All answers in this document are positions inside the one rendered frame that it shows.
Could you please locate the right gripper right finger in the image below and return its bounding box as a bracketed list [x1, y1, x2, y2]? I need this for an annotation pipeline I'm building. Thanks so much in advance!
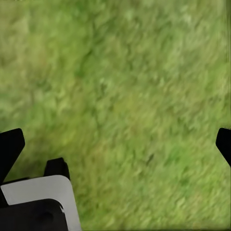
[216, 128, 231, 167]

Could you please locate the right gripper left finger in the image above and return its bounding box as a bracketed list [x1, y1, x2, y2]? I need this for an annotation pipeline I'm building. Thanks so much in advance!
[0, 128, 25, 186]

